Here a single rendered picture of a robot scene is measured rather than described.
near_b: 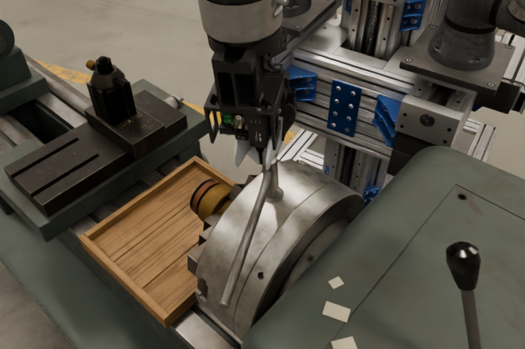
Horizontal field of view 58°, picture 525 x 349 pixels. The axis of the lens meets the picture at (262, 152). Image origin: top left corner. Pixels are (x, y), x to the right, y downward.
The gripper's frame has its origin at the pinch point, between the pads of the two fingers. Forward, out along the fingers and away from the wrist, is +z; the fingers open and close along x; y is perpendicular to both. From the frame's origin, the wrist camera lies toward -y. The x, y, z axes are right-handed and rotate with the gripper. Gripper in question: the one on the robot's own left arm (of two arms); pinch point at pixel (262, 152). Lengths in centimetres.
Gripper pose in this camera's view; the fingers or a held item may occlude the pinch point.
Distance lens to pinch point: 60.9
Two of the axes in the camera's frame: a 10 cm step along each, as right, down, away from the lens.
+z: 0.7, 6.7, 7.4
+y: -2.1, 7.3, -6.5
